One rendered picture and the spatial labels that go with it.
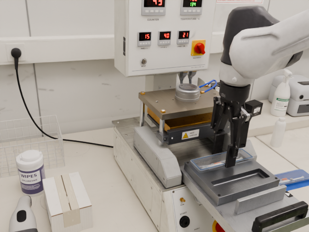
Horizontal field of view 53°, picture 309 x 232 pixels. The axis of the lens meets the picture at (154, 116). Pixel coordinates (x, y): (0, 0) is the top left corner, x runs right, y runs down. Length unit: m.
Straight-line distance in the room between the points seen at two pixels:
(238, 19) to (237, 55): 0.12
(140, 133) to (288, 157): 0.77
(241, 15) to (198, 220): 0.58
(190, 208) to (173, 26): 0.58
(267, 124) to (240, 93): 0.90
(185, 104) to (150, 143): 0.16
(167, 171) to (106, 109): 0.75
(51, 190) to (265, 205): 0.63
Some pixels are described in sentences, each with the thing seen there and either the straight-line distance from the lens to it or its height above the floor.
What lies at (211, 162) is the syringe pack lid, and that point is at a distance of 0.88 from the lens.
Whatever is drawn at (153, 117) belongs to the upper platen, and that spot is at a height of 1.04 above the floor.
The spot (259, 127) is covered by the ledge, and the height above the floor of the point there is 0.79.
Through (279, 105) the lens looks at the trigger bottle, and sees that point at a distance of 1.77.
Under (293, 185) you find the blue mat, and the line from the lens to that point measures 1.34.
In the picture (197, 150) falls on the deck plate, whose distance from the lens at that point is 1.07.
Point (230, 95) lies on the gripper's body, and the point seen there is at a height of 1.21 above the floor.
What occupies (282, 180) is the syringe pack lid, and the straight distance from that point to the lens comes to 1.31.
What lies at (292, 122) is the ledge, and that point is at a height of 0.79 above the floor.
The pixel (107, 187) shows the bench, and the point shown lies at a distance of 1.17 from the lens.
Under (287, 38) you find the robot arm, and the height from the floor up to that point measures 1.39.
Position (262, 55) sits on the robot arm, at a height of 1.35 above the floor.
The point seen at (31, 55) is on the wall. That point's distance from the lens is 1.36.
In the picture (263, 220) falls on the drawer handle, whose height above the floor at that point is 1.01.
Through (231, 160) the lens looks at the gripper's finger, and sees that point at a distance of 0.88.
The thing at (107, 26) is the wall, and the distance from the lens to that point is 1.43.
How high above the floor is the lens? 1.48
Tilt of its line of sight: 26 degrees down
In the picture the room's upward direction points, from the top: 3 degrees clockwise
